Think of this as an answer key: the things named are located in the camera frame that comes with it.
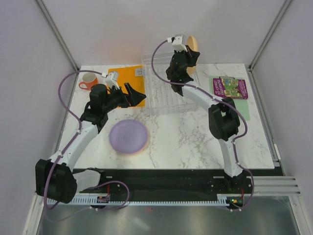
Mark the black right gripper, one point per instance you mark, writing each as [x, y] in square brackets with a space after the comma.
[191, 56]

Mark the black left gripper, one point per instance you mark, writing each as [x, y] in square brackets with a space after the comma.
[134, 99]

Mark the purple plate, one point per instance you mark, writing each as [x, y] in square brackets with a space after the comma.
[128, 136]

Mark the light yellow plate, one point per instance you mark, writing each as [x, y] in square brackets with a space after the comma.
[142, 151]

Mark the pink plate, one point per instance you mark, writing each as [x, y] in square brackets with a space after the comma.
[144, 146]

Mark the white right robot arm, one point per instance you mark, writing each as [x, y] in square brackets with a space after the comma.
[223, 117]

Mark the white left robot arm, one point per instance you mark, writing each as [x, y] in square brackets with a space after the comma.
[54, 177]

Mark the orange cutting mat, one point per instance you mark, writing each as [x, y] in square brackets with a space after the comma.
[132, 75]

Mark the orange ceramic mug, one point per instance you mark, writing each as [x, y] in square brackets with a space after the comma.
[89, 80]

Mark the purple children's book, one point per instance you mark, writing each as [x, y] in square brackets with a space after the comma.
[230, 87]

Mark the green cutting mat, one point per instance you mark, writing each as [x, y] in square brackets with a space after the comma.
[241, 104]

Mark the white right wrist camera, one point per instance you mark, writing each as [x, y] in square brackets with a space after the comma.
[178, 42]

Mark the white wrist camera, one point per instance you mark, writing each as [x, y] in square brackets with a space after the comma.
[178, 42]
[110, 79]

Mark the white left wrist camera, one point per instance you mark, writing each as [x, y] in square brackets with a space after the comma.
[110, 79]

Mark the clear wire dish rack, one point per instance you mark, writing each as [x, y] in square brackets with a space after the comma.
[161, 99]

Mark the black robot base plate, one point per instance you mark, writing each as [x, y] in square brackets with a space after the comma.
[167, 185]

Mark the right aluminium frame post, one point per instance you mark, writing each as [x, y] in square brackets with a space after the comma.
[270, 33]

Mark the aluminium frame post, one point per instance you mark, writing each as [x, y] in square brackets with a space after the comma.
[56, 33]
[270, 33]

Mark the left aluminium frame post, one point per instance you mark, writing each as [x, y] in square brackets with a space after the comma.
[56, 33]

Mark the white cable duct strip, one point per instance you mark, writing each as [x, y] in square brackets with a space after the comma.
[97, 200]

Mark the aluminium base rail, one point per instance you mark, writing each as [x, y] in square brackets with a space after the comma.
[271, 185]

